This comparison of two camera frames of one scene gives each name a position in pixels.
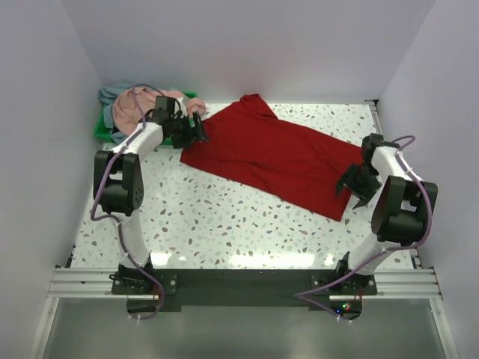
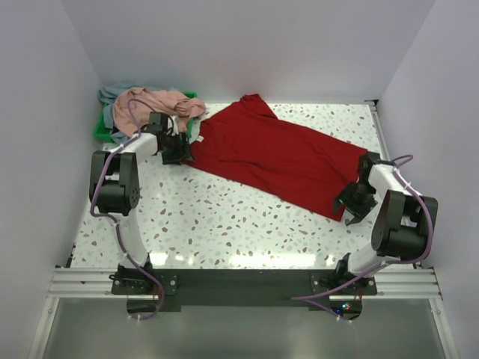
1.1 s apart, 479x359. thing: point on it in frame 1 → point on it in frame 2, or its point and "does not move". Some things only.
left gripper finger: x=200 y=132 → x=185 y=149
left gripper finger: x=182 y=138 → x=174 y=156
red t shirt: x=248 y=143 does not move
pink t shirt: x=126 y=114 does not move
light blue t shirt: x=107 y=95 does not move
